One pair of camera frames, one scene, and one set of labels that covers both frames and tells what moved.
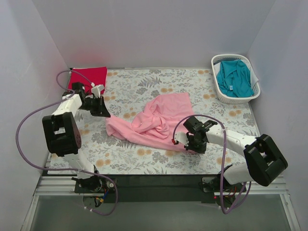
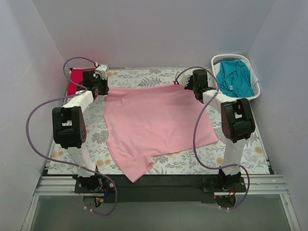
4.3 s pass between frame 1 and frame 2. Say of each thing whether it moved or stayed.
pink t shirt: moved
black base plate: stayed
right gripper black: moved
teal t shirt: stayed
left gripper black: moved
